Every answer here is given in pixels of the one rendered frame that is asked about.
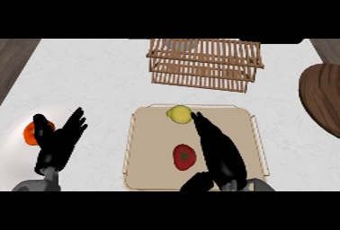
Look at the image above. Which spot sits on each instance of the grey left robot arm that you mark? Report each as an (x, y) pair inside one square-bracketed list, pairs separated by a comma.
[(41, 182)]

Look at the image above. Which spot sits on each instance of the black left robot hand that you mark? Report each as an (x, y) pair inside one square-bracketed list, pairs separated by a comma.
[(59, 143)]

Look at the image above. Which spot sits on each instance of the wooden tiered shelf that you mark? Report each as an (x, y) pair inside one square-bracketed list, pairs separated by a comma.
[(205, 64)]

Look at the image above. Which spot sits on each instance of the yellow lemon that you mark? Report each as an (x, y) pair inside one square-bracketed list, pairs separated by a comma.
[(178, 114)]

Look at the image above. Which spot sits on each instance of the beige tray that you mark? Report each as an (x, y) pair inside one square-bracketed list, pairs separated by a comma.
[(158, 167)]

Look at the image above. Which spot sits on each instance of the round dark wooden board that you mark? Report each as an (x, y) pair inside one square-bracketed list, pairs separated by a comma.
[(322, 95)]

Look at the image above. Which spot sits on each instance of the red tomato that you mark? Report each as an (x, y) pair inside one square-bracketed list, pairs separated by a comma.
[(183, 157)]

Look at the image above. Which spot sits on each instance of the orange bell pepper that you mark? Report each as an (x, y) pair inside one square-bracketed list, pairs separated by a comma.
[(29, 134)]

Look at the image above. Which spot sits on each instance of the white plate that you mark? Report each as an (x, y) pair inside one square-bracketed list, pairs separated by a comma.
[(17, 155)]

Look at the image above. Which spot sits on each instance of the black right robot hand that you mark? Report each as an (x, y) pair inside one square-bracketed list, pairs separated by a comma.
[(220, 155)]

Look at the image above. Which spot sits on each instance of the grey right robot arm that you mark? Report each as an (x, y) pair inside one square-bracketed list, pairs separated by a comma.
[(246, 185)]

